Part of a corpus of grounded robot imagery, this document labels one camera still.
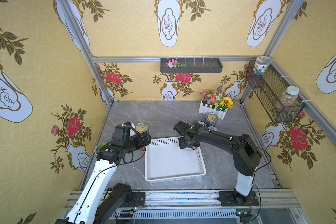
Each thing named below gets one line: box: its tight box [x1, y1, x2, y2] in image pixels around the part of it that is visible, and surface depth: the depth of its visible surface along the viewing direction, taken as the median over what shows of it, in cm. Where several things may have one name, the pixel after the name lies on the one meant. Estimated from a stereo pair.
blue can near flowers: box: [205, 112, 219, 128], surface depth 99 cm
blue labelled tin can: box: [135, 122, 150, 135], surface depth 94 cm
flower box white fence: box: [198, 84, 234, 120], surface depth 103 cm
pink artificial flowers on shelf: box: [165, 58, 188, 69], surface depth 88 cm
